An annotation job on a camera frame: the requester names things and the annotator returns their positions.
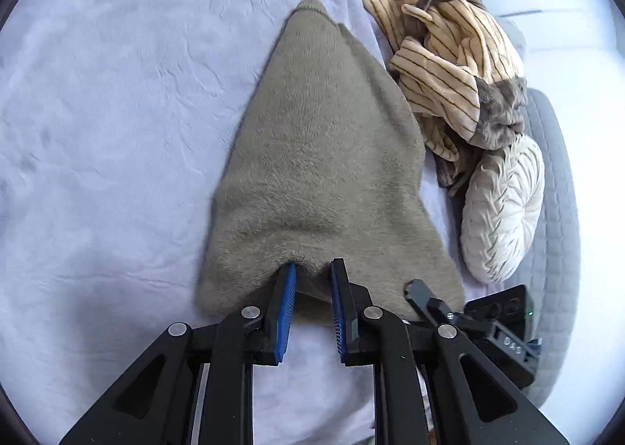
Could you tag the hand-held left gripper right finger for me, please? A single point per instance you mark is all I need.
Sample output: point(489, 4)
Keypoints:
point(338, 311)

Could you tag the white round pleated pillow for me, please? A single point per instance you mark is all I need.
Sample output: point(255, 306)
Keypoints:
point(503, 211)

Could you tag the taupe fuzzy sweater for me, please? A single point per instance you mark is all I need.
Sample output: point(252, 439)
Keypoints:
point(322, 167)

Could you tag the lavender bed blanket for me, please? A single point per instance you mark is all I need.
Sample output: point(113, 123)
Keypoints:
point(122, 132)

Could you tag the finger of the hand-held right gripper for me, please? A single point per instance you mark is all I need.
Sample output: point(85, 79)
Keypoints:
point(429, 301)

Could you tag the grey quilted cushion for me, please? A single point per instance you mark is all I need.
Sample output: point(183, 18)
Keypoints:
point(559, 191)

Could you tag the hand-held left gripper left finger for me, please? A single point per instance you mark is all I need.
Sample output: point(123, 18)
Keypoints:
point(285, 313)

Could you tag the cream striped fleece garment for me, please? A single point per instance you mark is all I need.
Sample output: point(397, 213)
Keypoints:
point(454, 64)

